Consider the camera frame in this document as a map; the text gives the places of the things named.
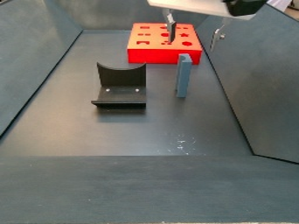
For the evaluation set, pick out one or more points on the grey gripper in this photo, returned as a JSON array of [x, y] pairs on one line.
[[240, 9]]

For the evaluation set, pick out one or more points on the blue arch block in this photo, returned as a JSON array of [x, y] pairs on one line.
[[183, 74]]

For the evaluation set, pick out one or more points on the red shape sorting board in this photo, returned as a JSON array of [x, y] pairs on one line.
[[149, 47]]

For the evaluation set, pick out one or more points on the black curved holder stand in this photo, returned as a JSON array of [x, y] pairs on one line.
[[121, 87]]

